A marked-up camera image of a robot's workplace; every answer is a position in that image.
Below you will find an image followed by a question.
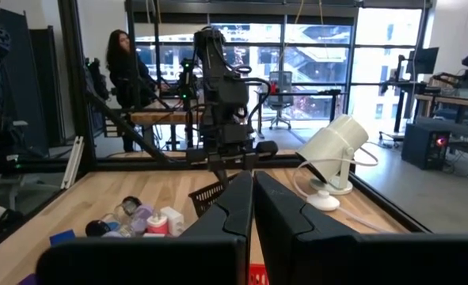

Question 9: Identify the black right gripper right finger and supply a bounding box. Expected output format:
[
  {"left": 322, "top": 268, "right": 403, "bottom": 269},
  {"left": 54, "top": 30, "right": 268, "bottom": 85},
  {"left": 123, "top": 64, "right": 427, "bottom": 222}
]
[{"left": 254, "top": 169, "right": 468, "bottom": 285}]

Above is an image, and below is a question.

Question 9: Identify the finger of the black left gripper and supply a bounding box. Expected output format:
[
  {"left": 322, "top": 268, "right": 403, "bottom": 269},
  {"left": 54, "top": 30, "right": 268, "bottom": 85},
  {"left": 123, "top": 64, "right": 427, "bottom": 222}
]
[
  {"left": 211, "top": 161, "right": 225, "bottom": 181},
  {"left": 222, "top": 161, "right": 237, "bottom": 184}
]

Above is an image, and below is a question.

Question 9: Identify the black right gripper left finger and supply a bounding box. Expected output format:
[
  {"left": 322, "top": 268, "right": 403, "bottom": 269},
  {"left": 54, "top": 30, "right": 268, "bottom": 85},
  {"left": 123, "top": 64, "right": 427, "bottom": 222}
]
[{"left": 35, "top": 170, "right": 255, "bottom": 285}]

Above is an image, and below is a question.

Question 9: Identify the grey office chair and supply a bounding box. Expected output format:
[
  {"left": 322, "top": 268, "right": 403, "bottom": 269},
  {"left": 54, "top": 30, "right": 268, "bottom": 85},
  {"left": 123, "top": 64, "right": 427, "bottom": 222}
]
[{"left": 265, "top": 70, "right": 295, "bottom": 131}]

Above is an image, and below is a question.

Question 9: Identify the black office desk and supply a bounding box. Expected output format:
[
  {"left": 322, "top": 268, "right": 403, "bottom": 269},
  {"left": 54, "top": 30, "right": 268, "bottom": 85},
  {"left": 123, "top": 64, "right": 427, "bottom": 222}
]
[{"left": 255, "top": 89, "right": 341, "bottom": 124}]

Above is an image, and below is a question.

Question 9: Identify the black mesh tray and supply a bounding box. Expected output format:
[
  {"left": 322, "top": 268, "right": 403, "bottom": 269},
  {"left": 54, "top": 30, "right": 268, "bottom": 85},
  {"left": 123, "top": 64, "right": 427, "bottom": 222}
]
[{"left": 188, "top": 173, "right": 238, "bottom": 219}]

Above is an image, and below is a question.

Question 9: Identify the red mesh basket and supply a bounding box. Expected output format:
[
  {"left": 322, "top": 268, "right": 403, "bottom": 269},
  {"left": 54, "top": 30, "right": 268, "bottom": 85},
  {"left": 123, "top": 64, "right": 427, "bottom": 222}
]
[{"left": 248, "top": 263, "right": 269, "bottom": 285}]

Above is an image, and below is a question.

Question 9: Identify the wooden work table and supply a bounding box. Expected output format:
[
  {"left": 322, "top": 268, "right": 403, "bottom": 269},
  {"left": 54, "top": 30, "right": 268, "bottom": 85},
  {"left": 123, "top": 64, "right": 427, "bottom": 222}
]
[
  {"left": 129, "top": 110, "right": 203, "bottom": 126},
  {"left": 413, "top": 70, "right": 468, "bottom": 131}
]

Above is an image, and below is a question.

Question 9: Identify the white cylindrical lamp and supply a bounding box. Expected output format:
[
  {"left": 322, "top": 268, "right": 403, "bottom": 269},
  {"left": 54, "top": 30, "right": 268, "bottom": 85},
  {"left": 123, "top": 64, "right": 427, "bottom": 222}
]
[{"left": 295, "top": 113, "right": 370, "bottom": 196}]

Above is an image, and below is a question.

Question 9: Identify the silver aluminium bar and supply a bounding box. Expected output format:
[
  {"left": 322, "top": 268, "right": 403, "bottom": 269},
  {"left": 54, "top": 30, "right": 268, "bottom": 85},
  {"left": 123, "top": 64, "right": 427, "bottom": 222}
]
[{"left": 60, "top": 135, "right": 85, "bottom": 191}]

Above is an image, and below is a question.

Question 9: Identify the blue rectangular pad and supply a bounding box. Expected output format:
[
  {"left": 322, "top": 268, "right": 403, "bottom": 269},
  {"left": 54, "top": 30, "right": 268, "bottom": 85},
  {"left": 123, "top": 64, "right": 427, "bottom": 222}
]
[{"left": 49, "top": 228, "right": 77, "bottom": 246}]

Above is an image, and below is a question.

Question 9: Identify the black computer tower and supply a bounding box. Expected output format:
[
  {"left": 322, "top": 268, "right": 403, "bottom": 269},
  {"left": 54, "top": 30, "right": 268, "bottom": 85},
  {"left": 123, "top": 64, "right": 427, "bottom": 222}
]
[{"left": 400, "top": 123, "right": 451, "bottom": 171}]

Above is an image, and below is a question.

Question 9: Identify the black monitor desk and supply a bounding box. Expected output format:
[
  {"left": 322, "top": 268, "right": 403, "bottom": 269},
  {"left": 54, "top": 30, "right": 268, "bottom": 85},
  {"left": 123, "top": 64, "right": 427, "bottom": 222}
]
[{"left": 379, "top": 78, "right": 443, "bottom": 135}]

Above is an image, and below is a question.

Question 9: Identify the black monitor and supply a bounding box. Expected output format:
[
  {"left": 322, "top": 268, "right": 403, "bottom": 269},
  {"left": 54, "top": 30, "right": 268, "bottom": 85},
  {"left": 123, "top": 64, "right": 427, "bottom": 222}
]
[{"left": 405, "top": 46, "right": 440, "bottom": 75}]

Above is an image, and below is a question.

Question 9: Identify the dark partition panel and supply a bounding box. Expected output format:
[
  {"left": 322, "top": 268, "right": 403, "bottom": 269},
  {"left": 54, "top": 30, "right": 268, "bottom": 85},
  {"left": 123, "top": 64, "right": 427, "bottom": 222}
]
[{"left": 0, "top": 3, "right": 67, "bottom": 159}]

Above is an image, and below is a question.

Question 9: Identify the white round cable switch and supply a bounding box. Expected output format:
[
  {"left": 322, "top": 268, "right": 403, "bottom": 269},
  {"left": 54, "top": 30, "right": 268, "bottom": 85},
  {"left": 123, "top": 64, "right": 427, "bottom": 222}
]
[{"left": 306, "top": 189, "right": 341, "bottom": 212}]

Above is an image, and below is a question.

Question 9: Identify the white coiled lamp cable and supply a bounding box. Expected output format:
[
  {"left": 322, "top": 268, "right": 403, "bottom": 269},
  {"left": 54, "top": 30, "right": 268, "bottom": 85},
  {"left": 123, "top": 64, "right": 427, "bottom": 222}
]
[{"left": 291, "top": 146, "right": 393, "bottom": 234}]

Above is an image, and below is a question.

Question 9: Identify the black aluminium rig frame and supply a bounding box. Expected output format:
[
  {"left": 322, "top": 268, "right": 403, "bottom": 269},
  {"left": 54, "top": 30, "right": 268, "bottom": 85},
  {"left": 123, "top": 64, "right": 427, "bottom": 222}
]
[{"left": 0, "top": 0, "right": 432, "bottom": 258}]

